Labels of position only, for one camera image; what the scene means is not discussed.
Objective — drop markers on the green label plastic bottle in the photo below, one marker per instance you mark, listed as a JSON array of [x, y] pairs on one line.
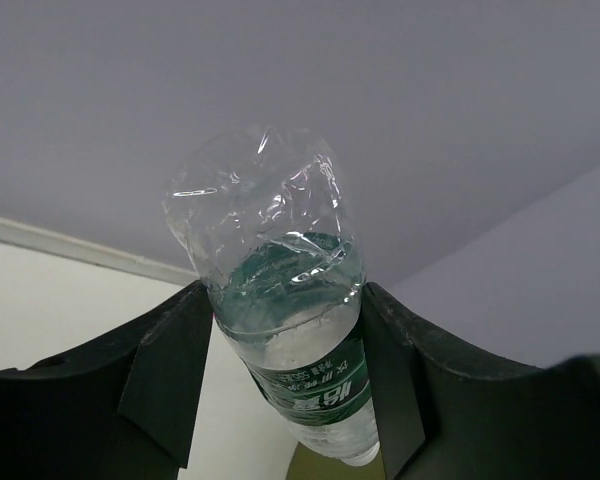
[[262, 217]]

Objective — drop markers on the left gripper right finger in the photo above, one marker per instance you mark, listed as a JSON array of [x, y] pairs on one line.
[[446, 409]]

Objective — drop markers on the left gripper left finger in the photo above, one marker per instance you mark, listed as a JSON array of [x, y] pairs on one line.
[[120, 406]]

